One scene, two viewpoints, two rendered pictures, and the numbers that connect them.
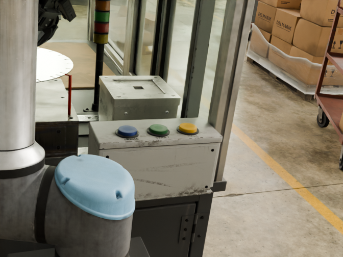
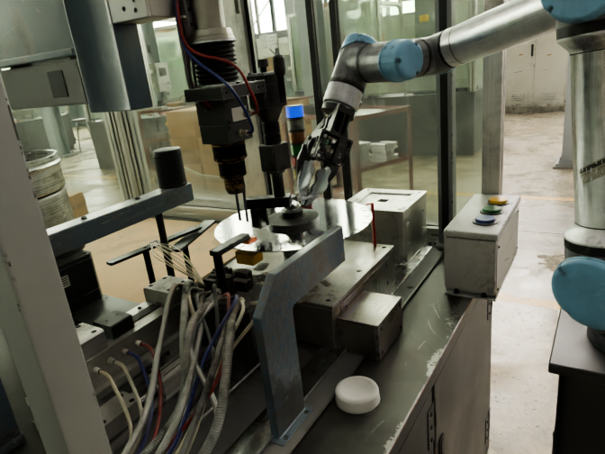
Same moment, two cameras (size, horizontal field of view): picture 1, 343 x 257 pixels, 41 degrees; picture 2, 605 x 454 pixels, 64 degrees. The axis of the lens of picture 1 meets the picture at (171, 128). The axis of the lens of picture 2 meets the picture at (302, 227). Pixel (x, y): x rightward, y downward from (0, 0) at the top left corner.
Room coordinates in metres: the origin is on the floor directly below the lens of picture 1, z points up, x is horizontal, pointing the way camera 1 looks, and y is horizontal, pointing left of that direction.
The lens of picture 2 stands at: (0.30, 0.96, 1.27)
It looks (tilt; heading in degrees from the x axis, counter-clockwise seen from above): 19 degrees down; 327
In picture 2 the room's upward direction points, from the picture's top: 7 degrees counter-clockwise
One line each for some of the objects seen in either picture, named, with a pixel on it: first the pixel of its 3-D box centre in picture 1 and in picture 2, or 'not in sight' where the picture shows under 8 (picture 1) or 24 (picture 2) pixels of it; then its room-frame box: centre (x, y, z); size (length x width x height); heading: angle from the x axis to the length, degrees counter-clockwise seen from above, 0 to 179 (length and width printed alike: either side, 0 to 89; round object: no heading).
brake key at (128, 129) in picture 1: (127, 133); (484, 222); (0.90, 0.09, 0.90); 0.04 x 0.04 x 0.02
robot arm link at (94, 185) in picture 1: (90, 206); not in sight; (0.59, 0.11, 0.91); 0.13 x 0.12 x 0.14; 91
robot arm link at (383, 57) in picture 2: not in sight; (395, 60); (1.01, 0.22, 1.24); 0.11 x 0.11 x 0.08; 1
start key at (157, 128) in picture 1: (158, 131); (492, 212); (0.92, 0.03, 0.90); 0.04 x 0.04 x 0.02
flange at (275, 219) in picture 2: not in sight; (292, 215); (1.12, 0.43, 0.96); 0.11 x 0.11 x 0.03
